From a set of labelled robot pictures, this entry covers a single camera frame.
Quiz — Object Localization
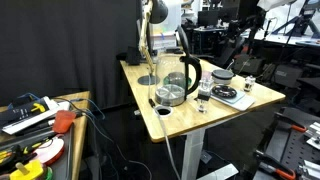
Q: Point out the grey braided cable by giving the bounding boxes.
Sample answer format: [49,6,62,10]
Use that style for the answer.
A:
[148,98,183,180]

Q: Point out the glass electric kettle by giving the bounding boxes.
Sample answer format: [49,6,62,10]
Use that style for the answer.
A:
[154,24,203,108]

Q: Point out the white kitchen scale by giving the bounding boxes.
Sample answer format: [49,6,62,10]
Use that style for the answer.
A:
[210,89,257,112]

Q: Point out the green round coaster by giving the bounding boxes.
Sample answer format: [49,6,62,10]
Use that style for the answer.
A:
[162,74,193,88]

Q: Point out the orange plastic cup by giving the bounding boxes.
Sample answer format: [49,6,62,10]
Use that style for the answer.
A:
[52,109,77,134]

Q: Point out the small clear shaker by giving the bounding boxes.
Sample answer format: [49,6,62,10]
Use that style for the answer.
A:
[243,75,257,93]

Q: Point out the black curtain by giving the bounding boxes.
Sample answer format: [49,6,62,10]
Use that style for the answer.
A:
[0,0,143,109]

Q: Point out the black computer monitor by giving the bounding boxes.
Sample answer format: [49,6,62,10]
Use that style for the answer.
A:
[197,9,220,28]

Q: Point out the orange handled clamp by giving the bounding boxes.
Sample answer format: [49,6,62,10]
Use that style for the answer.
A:
[274,112,308,133]
[254,150,297,180]

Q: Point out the yellow block with peg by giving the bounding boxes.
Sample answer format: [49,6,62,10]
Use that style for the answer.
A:
[9,159,45,180]

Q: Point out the wooden desk lamp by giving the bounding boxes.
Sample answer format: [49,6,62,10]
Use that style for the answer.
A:
[137,0,169,86]

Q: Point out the yellow black screwdriver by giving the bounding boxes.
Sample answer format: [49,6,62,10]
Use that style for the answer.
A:
[0,133,58,161]

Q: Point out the grey round container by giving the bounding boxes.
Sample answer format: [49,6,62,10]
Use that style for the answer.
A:
[211,68,236,85]

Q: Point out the black equipment case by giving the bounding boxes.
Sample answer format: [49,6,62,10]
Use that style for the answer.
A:
[274,63,304,88]

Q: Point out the black round disc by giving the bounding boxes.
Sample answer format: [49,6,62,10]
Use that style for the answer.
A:
[211,84,238,99]

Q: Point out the white red tape roll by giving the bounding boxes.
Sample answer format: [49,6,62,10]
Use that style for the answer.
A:
[33,134,66,167]

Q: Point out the white desk leg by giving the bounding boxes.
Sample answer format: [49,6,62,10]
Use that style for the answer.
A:
[180,128,240,180]

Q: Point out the stack of white boxes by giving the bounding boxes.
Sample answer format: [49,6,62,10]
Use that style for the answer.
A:
[152,31,178,51]

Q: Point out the green tape roll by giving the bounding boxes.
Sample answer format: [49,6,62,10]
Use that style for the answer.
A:
[44,166,54,180]

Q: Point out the white long box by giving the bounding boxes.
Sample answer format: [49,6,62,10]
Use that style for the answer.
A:
[1,96,71,136]

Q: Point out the black box speaker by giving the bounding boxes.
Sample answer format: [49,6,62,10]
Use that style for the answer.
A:
[125,45,142,66]

